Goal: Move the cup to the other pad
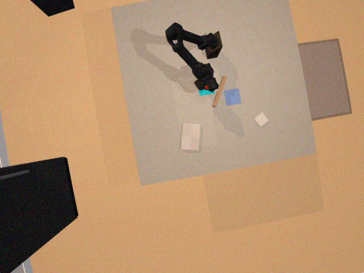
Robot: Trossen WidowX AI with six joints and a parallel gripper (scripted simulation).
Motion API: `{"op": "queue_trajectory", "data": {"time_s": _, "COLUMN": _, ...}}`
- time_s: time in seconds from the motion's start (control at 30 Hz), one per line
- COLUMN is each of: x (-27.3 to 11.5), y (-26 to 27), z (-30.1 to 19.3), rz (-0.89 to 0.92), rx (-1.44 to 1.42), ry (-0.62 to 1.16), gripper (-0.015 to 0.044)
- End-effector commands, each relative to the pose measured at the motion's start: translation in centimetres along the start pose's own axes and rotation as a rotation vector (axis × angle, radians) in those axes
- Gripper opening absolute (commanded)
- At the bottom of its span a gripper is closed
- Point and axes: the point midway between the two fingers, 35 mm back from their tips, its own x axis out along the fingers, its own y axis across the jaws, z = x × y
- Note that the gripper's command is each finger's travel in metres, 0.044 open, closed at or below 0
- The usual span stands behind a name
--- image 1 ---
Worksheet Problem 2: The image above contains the beige rectangular block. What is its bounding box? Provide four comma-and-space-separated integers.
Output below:
181, 123, 200, 150

